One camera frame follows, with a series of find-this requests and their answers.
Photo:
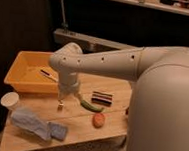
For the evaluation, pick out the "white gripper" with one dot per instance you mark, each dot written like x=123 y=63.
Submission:
x=68 y=84

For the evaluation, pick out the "yellow plastic tray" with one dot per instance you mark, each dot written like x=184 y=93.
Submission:
x=25 y=74

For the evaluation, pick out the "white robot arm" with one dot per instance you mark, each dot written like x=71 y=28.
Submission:
x=158 y=118

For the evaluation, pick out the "small brown bottle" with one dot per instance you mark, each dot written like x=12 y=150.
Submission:
x=60 y=106

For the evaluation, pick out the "green cucumber toy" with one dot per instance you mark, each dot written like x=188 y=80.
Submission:
x=88 y=106

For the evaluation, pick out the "orange round toy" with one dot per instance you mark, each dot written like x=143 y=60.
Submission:
x=98 y=120

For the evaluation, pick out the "blue sponge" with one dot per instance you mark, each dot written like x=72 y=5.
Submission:
x=58 y=131

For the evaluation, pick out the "light blue cloth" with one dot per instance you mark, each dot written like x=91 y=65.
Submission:
x=28 y=120

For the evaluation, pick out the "white paper cup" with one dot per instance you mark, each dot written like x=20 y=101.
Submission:
x=10 y=100

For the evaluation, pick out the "brush with dark handle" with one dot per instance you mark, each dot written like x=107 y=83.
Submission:
x=49 y=76

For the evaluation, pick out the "grey metal shelf rail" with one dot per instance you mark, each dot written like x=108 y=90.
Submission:
x=87 y=42

